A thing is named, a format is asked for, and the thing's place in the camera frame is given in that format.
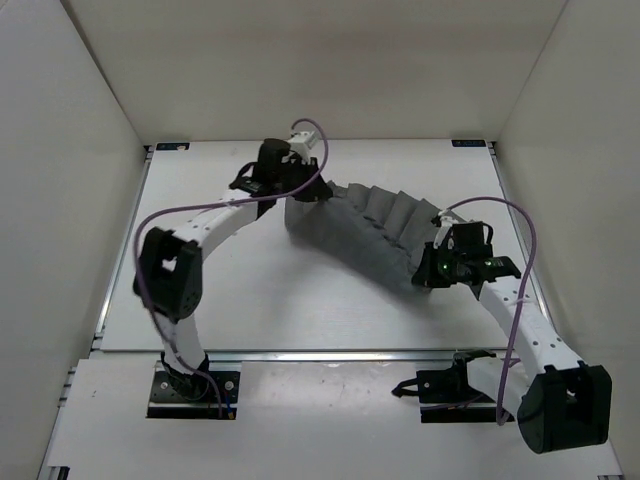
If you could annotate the right aluminium table rail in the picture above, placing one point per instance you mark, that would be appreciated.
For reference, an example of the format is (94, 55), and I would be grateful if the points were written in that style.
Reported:
(522, 232)

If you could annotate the aluminium table rail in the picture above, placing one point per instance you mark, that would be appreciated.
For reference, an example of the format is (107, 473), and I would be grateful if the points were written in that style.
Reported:
(522, 232)
(121, 252)

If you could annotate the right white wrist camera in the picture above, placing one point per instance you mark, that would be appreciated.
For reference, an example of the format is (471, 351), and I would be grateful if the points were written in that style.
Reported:
(443, 221)

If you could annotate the front aluminium rail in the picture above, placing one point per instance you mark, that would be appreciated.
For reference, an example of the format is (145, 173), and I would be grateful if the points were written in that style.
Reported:
(332, 356)

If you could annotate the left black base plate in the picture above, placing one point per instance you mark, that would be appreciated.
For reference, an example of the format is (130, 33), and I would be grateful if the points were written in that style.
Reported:
(168, 400)

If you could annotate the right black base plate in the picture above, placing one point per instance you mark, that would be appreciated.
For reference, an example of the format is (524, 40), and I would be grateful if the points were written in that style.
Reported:
(445, 396)

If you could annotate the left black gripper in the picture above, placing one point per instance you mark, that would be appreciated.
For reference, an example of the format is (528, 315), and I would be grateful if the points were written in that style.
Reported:
(309, 164)

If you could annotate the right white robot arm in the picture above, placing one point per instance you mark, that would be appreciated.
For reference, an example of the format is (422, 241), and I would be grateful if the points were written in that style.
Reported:
(558, 401)

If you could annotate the left aluminium table rail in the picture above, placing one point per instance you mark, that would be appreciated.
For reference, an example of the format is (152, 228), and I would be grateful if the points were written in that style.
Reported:
(121, 252)

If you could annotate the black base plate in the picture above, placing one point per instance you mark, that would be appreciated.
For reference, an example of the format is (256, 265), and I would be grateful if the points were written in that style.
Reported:
(168, 400)
(445, 396)

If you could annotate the grey pleated skirt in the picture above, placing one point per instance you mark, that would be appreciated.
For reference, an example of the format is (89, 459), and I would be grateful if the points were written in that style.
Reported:
(378, 233)

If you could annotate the right blue corner sticker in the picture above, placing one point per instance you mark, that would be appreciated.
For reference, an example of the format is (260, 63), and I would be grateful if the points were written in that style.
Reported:
(468, 143)

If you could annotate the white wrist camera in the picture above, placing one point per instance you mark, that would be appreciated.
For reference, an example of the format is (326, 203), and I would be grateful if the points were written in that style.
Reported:
(303, 141)
(443, 221)

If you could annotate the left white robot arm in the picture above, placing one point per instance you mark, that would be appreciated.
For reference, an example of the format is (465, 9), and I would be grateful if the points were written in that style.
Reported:
(169, 263)

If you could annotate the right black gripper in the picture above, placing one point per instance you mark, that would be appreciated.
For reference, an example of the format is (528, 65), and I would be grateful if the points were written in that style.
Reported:
(426, 276)

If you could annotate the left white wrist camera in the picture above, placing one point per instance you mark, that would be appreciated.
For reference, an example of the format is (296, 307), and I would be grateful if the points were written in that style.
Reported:
(303, 141)

